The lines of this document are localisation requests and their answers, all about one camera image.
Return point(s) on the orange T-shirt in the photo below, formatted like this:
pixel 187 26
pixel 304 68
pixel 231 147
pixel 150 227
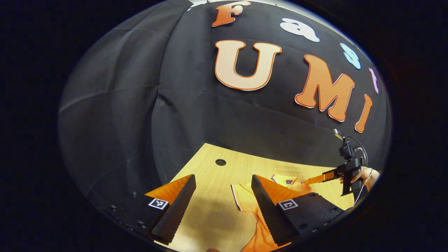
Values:
pixel 245 197

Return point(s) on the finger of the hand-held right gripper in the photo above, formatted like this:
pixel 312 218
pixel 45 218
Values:
pixel 315 180

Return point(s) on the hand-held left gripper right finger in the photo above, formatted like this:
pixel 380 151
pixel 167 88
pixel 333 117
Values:
pixel 269 210

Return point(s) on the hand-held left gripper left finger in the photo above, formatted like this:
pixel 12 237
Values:
pixel 176 210

